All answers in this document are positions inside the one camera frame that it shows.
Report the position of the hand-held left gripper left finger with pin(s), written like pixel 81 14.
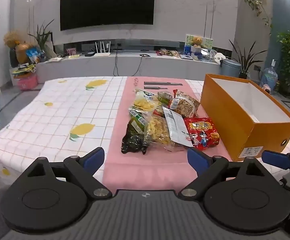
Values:
pixel 95 158

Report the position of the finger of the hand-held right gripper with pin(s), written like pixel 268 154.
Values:
pixel 276 158

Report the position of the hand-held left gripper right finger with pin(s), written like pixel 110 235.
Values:
pixel 197 161

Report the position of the red snack packet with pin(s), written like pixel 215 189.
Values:
pixel 202 133

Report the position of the dark seaweed packet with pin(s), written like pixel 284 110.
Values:
pixel 132 141

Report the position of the orange cardboard box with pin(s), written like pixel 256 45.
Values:
pixel 225 120

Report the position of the nut snack packet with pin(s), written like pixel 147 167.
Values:
pixel 186 103

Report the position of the yellow chips packet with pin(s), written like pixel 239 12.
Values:
pixel 145 101

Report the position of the pile of snacks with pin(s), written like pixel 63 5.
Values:
pixel 167 52

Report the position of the white silver packet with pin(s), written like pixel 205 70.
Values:
pixel 176 126

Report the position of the pink table mat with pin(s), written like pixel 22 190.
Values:
pixel 135 170

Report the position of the clear yellow noodle packet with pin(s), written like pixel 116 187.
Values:
pixel 157 128

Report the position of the green vegetable packet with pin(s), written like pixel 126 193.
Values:
pixel 165 97

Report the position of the blue water jug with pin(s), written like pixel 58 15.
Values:
pixel 269 78

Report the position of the grey television cabinet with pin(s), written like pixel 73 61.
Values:
pixel 90 66

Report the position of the grey trash can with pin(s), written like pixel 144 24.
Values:
pixel 231 68

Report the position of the pink basket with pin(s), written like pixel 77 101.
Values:
pixel 27 82

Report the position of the dark leaf potted plant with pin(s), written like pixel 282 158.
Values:
pixel 246 60

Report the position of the white router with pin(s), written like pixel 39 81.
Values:
pixel 102 53

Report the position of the white blue pot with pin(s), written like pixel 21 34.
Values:
pixel 198 54

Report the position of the pink card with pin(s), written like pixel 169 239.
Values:
pixel 71 51

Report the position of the blue box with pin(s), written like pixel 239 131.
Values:
pixel 188 50

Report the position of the pile of yellow packets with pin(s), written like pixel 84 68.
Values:
pixel 23 70

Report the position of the green picture card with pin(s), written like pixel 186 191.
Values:
pixel 207 42

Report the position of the brown teddy bear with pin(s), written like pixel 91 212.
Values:
pixel 197 41

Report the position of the blue snack bag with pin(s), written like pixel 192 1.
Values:
pixel 33 55

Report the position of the orange vase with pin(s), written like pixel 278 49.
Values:
pixel 23 53

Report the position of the long leaf potted plant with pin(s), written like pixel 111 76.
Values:
pixel 42 38

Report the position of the dried yellow flowers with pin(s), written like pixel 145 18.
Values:
pixel 12 38

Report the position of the hanging vine plant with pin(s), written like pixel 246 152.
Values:
pixel 256 5

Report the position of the black wall television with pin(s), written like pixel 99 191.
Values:
pixel 107 3

